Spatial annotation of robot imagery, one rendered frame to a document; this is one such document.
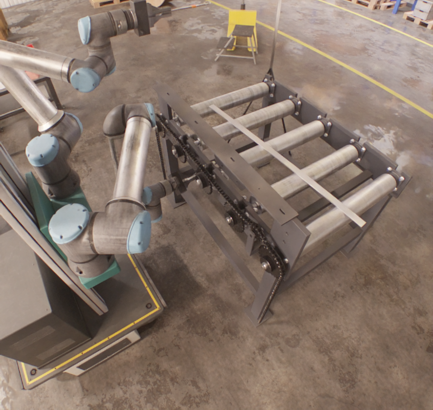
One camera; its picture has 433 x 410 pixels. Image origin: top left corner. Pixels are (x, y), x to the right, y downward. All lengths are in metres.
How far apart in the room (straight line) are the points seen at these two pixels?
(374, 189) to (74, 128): 1.60
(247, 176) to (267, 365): 1.31
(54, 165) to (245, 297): 1.53
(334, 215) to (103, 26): 1.29
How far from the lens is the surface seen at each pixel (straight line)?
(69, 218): 1.05
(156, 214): 1.66
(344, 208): 1.56
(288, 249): 1.25
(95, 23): 1.15
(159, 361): 2.10
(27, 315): 1.49
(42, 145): 1.41
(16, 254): 1.68
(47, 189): 1.51
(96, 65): 1.11
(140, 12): 1.21
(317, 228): 1.44
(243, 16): 6.23
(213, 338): 2.10
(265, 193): 1.17
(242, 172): 1.24
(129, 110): 1.39
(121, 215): 1.01
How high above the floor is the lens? 2.05
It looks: 49 degrees down
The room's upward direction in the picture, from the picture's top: straight up
